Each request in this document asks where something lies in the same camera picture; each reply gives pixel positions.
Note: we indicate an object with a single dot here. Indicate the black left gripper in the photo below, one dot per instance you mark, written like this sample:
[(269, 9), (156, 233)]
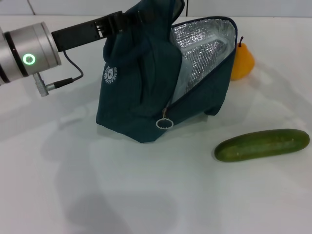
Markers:
[(73, 36)]

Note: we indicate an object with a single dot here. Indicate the teal insulated lunch bag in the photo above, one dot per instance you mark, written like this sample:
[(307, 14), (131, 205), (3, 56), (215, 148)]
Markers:
[(136, 97)]

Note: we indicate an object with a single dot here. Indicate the green cucumber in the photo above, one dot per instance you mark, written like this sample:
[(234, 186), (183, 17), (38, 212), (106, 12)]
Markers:
[(260, 146)]

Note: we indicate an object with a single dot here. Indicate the orange yellow pear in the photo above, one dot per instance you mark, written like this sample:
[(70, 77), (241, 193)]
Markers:
[(242, 63)]

